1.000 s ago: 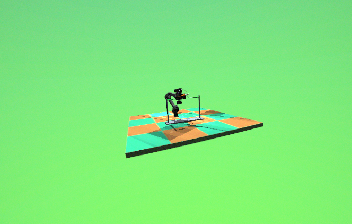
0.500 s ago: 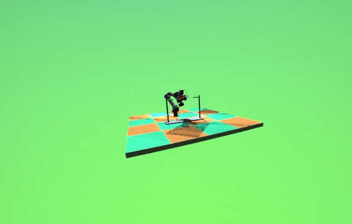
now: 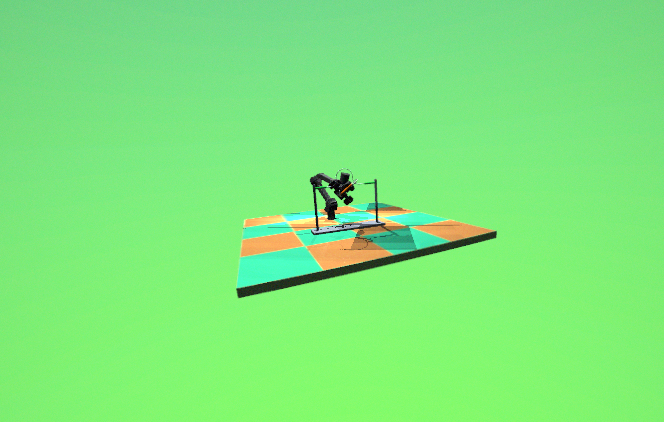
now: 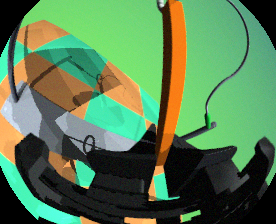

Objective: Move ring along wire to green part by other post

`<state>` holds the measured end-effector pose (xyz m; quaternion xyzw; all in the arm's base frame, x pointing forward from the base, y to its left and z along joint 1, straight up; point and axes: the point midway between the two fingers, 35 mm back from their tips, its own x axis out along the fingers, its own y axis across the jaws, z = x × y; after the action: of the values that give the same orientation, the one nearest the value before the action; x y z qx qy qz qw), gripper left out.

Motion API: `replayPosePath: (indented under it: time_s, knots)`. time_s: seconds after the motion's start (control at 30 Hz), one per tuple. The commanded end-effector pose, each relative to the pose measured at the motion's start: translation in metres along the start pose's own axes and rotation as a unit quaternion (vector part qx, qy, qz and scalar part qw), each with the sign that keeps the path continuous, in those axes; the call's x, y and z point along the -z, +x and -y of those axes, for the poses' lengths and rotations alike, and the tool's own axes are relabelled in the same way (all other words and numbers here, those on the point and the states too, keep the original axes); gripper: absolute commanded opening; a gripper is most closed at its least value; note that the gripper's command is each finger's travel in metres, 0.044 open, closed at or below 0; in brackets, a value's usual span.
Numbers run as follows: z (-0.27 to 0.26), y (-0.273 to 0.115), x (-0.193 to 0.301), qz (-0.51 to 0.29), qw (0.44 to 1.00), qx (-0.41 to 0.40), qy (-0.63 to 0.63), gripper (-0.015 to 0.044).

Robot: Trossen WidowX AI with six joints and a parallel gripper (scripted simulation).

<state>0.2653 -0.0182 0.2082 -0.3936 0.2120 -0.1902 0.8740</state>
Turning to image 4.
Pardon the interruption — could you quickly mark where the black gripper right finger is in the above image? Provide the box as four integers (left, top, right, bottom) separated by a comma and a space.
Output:
162, 133, 238, 198

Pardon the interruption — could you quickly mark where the orange handle with white loop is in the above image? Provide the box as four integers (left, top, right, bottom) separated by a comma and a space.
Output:
155, 0, 187, 167

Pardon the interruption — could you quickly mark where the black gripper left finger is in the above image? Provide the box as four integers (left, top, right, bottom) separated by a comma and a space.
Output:
86, 123, 158, 193

